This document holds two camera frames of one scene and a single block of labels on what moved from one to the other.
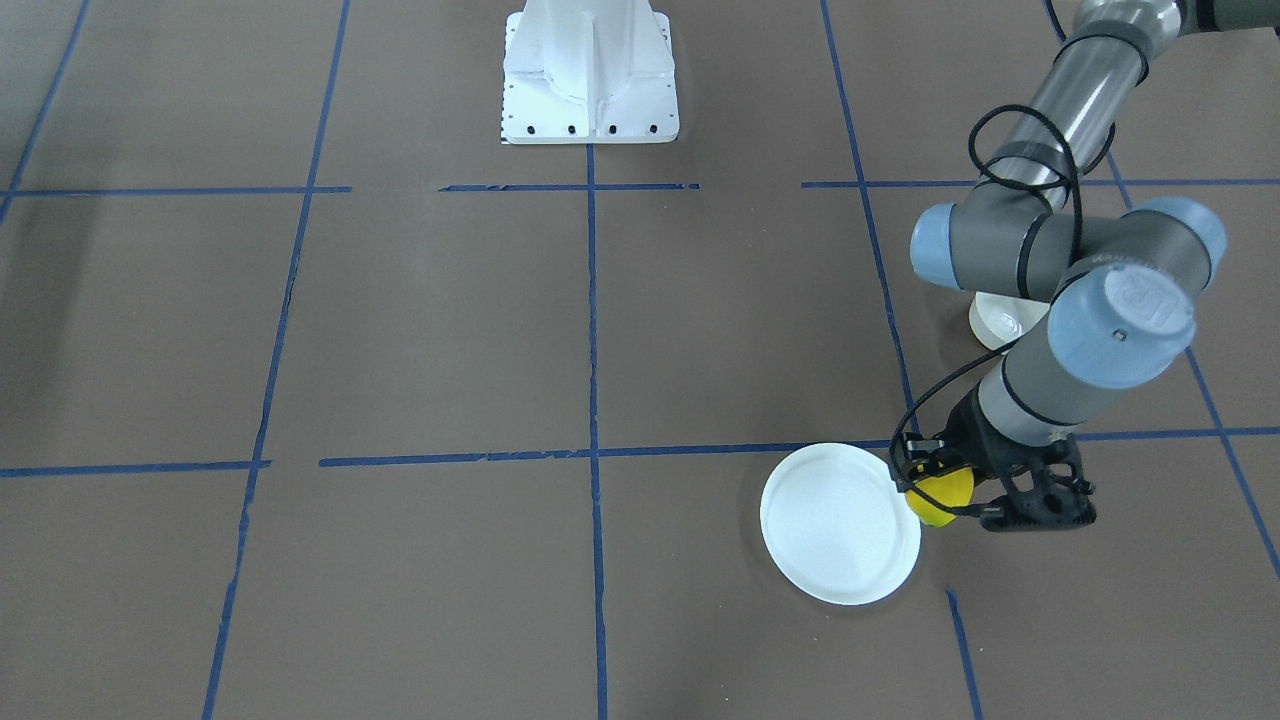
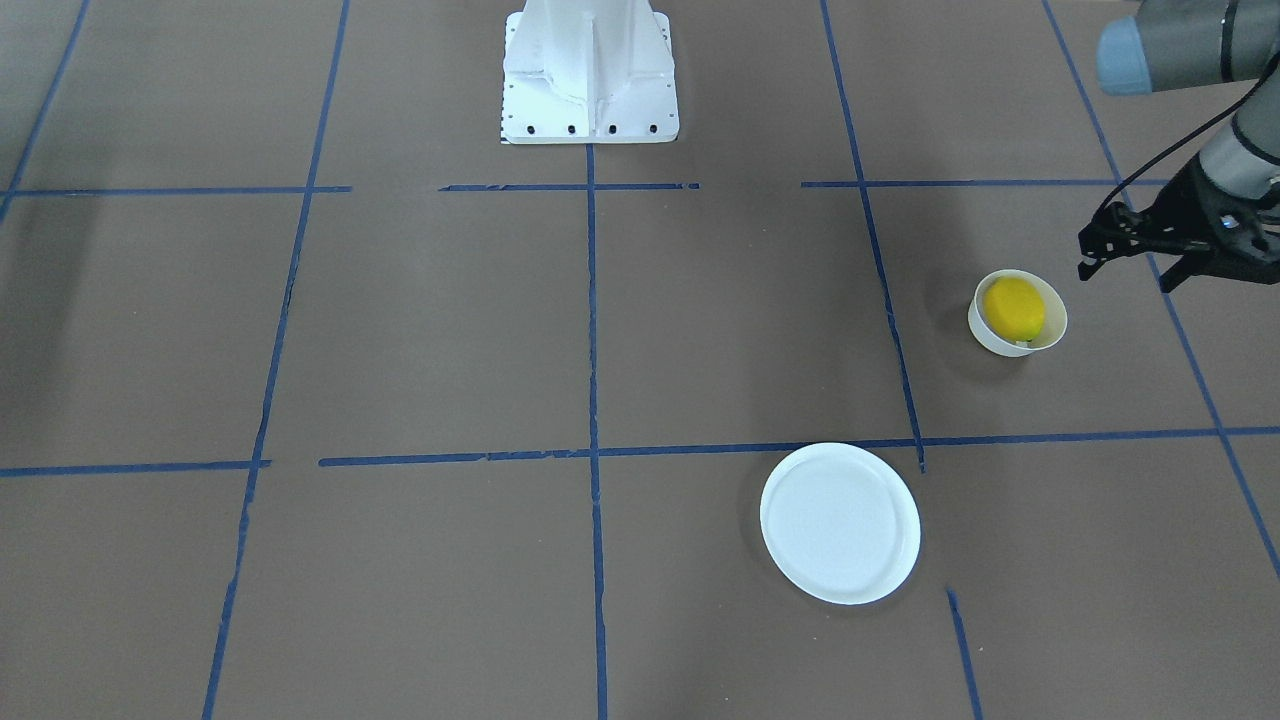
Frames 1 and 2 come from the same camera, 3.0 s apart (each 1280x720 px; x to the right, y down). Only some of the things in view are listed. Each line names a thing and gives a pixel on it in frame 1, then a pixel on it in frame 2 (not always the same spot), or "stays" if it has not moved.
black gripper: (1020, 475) to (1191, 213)
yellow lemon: (954, 488) to (1013, 308)
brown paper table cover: (320, 400) stays
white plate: (835, 525) stays
